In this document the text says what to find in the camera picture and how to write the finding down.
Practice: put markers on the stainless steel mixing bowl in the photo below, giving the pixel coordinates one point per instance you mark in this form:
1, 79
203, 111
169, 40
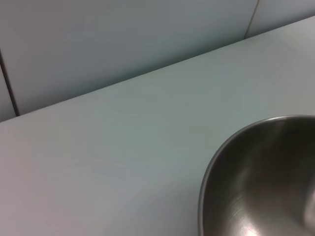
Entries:
258, 184

